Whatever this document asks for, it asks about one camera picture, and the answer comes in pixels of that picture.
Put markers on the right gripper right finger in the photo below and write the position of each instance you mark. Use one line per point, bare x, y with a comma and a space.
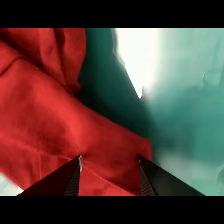
160, 181

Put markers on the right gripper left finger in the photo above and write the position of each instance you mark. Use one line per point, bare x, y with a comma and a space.
63, 181

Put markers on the red T-shirt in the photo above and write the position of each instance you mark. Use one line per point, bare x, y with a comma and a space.
50, 116

